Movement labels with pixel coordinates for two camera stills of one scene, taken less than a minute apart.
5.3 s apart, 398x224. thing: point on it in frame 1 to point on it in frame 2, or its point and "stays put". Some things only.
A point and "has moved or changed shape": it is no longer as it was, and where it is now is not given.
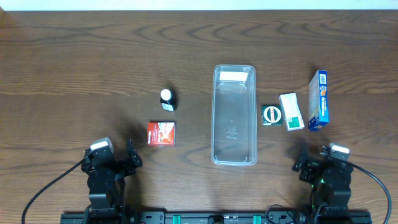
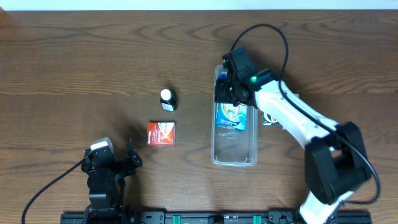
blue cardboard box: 318,111 to 228,115
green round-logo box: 272,115 stays put
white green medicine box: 292,111 has moved or changed shape
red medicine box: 161,133 stays put
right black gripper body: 310,167 to 224,92
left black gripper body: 125,169 stays put
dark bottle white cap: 168,100 stays put
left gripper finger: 130,149 stays put
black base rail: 216,217 stays put
